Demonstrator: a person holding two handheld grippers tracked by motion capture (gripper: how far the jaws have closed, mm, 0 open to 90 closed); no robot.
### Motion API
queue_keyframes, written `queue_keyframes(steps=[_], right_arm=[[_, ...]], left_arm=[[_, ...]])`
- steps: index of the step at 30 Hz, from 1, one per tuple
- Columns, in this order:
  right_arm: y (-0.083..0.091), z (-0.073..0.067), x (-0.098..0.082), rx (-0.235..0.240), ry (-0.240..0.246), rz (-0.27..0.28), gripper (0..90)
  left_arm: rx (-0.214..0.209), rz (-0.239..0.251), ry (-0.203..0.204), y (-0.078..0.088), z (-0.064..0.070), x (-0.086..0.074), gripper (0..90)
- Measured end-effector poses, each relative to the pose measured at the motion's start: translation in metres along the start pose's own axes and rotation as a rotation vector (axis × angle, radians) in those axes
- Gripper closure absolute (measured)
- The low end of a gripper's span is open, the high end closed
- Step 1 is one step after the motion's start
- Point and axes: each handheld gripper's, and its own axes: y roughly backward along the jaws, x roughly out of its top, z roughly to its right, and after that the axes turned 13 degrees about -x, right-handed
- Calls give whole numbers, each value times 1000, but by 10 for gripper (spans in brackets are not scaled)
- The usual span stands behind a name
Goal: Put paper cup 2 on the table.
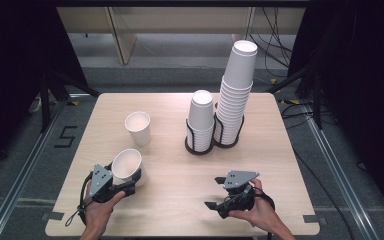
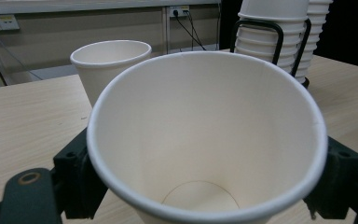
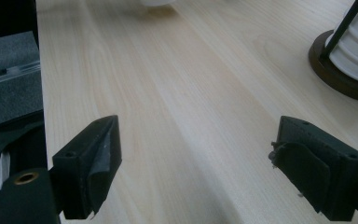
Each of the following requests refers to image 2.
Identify tall stack of white cups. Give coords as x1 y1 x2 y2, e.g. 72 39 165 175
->
292 0 334 85

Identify white paper cup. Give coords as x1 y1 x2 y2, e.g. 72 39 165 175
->
69 39 153 108
86 50 329 224

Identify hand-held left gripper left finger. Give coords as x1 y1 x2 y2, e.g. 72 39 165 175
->
52 126 109 220

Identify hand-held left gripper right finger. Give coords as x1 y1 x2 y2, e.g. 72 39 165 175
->
303 135 358 220

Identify grey wall cable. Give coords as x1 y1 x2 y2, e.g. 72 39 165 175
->
0 28 44 82

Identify short stack of white cups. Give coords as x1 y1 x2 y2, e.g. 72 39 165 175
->
233 0 310 69

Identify white wall outlet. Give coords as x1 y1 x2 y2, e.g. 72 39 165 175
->
168 5 191 19
0 13 21 33

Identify black wire cup holder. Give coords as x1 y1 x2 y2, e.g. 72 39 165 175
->
228 18 312 91

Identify grey wall ledge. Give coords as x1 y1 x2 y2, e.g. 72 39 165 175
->
0 0 222 16

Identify white vertical wall conduit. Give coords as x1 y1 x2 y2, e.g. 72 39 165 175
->
162 6 171 56

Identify black wall cable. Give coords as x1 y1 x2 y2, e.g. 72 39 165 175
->
173 11 207 51
185 10 200 51

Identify black curtain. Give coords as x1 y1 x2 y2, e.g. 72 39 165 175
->
219 0 358 72

